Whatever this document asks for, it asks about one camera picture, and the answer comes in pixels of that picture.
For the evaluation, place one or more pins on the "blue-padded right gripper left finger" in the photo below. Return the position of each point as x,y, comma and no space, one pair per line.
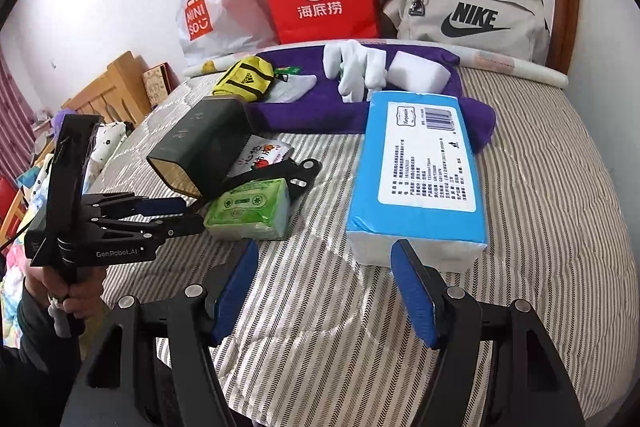
227,286

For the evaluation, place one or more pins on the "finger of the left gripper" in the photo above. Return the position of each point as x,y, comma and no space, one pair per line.
158,229
126,204

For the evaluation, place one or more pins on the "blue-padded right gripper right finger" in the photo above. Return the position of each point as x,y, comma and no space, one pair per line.
422,290

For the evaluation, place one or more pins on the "green pocket tissue pack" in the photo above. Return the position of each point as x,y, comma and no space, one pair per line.
254,210

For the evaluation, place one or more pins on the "dark green box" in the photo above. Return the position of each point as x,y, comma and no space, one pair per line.
195,156

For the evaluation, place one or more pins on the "blue tissue paper pack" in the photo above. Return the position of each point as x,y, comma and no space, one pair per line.
417,180

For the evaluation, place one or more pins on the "white snack packet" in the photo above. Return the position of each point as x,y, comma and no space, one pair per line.
260,152

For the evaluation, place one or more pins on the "yellow Adidas pouch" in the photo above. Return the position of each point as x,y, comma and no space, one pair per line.
249,79

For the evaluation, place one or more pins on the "white foam sponge block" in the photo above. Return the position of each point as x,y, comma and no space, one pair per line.
416,74

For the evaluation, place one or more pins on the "white cotton glove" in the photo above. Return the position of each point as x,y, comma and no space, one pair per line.
359,70

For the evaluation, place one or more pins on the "white tissue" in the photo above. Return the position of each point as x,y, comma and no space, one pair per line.
290,88

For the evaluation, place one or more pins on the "green sachet packet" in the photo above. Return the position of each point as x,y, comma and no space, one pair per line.
282,73

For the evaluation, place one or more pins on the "person's left hand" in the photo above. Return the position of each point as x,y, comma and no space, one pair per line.
82,299

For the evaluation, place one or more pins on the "purple plush toy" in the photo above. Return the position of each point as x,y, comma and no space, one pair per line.
58,119

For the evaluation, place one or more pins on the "wooden bed headboard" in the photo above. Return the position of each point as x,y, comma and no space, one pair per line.
116,95

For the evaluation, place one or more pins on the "white Miniso plastic bag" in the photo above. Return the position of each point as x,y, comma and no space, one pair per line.
211,28

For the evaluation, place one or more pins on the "rolled floral paper tube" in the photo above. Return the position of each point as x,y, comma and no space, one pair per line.
468,57

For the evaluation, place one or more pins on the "beige Nike waist bag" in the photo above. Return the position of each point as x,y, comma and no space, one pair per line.
515,28

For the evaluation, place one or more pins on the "brown wooden picture frame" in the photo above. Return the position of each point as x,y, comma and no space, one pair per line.
159,82

